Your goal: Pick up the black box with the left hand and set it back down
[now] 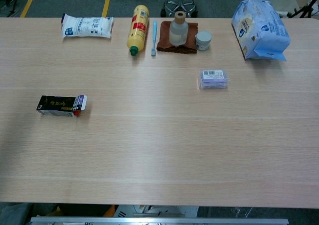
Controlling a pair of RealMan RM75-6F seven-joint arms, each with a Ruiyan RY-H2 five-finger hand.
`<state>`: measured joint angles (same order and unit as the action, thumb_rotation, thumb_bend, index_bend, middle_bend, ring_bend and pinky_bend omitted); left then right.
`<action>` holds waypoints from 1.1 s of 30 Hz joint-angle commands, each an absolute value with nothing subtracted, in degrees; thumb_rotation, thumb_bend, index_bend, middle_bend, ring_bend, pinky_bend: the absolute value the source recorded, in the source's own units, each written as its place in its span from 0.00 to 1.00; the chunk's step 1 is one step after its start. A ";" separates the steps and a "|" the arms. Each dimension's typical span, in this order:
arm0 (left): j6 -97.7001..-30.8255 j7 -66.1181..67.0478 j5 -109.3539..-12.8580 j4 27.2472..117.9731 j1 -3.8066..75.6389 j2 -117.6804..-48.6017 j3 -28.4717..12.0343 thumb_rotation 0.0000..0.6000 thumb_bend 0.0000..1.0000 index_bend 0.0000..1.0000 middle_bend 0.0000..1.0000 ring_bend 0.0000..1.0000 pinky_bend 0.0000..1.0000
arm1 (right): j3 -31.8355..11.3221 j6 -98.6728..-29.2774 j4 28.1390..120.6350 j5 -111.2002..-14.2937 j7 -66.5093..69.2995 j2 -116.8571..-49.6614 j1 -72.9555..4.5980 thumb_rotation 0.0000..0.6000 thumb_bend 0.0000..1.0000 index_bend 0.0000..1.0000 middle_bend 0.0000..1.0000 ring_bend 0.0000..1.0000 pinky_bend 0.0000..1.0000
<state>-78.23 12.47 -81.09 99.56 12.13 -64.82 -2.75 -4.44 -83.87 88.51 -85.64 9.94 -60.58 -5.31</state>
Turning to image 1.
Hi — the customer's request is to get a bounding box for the black small carton box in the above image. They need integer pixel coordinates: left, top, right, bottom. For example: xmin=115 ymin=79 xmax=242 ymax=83
xmin=36 ymin=94 xmax=88 ymax=118

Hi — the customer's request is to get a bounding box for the frosted glass bottle wooden cap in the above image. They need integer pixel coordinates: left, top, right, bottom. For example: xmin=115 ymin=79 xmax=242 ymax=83
xmin=169 ymin=10 xmax=189 ymax=47

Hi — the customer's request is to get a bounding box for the yellow bottle with green cap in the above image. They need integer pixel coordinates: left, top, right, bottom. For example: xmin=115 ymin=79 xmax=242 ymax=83
xmin=126 ymin=4 xmax=150 ymax=57

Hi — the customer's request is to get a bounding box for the purple soap pack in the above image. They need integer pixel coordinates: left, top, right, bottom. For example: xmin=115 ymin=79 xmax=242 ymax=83
xmin=197 ymin=69 xmax=231 ymax=90

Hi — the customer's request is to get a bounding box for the light blue toothbrush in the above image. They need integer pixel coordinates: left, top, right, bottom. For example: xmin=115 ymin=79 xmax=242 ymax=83
xmin=151 ymin=20 xmax=159 ymax=57

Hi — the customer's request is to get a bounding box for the brown folded cloth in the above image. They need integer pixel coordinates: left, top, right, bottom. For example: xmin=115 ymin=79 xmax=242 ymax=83
xmin=156 ymin=20 xmax=199 ymax=54

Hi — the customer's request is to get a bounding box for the small white cream jar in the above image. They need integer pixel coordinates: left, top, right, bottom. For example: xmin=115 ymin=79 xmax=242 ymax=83
xmin=195 ymin=30 xmax=213 ymax=52

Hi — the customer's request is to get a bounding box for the chrome stool base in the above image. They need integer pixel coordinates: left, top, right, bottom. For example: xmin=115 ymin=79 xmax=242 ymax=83
xmin=160 ymin=0 xmax=198 ymax=18

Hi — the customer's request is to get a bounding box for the white blue-print salt bag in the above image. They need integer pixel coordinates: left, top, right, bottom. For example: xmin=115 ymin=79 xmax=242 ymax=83
xmin=60 ymin=12 xmax=115 ymax=39

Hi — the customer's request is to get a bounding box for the large blue tissue package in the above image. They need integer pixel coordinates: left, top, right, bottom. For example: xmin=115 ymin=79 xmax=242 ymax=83
xmin=231 ymin=0 xmax=292 ymax=62

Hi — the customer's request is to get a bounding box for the beige chair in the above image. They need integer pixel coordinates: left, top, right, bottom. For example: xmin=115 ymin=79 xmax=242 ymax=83
xmin=256 ymin=0 xmax=301 ymax=18

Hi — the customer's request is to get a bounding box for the black tripod stand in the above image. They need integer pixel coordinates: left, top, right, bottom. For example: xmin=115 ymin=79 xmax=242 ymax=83
xmin=286 ymin=0 xmax=319 ymax=19

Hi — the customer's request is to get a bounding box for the aluminium frame rail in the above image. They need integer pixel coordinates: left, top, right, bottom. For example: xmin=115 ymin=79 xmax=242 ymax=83
xmin=29 ymin=216 xmax=290 ymax=225

